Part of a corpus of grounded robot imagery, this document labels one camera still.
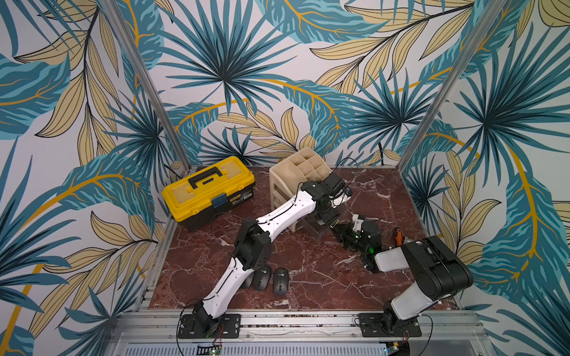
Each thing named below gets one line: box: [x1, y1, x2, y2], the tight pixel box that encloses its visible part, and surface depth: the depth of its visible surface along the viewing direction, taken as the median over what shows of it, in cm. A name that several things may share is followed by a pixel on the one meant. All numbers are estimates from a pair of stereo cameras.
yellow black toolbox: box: [161, 155, 256, 232], surface depth 91 cm
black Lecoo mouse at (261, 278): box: [252, 265, 272, 292], surface depth 84 cm
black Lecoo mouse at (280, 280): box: [273, 267, 290, 296], surface depth 83 cm
